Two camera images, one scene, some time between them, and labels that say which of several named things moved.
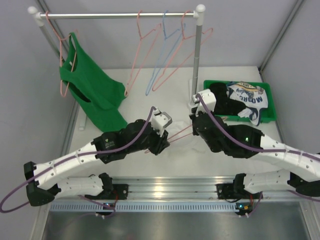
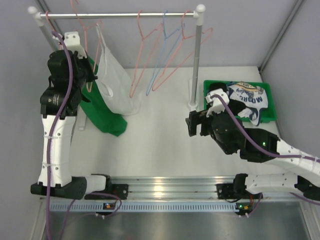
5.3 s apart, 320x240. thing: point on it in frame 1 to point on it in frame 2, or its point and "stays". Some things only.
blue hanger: [182, 28] stays
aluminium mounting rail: [190, 189] stays
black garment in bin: [224, 105] stays
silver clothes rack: [198, 13] stays
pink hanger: [183, 136] to [100, 21]
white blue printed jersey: [253, 97] stays
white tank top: [180, 134] to [114, 89]
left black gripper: [160, 143] to [88, 71]
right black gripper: [192, 117] stays
